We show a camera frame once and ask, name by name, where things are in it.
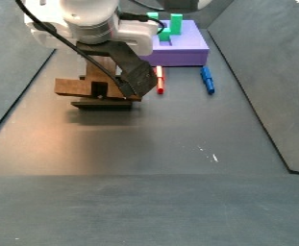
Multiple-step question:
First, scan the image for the purple base block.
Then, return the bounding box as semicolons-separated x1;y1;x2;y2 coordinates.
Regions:
142;20;210;67

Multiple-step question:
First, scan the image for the blue peg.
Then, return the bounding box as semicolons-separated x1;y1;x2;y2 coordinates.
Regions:
201;66;216;95

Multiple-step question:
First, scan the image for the red peg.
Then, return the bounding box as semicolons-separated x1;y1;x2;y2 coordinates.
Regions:
156;65;165;94

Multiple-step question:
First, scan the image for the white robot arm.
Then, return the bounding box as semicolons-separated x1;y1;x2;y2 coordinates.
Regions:
25;0;161;56

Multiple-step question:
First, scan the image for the green U-shaped block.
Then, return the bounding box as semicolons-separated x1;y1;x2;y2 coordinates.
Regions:
147;12;184;41

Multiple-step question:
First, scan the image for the black angle bracket fixture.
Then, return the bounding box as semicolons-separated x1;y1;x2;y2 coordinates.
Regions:
73;78;133;110

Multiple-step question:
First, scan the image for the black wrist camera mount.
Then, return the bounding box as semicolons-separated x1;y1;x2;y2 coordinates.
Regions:
77;41;157;98

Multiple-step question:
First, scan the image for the black cable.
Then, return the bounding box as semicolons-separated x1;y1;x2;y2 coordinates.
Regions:
15;0;127;94

